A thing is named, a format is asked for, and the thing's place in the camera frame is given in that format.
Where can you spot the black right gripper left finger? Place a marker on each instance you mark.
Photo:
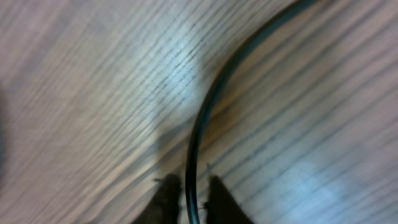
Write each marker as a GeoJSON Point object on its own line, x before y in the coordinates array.
{"type": "Point", "coordinates": [164, 206]}

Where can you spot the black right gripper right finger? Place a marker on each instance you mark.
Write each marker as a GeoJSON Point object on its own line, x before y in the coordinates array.
{"type": "Point", "coordinates": [221, 207]}

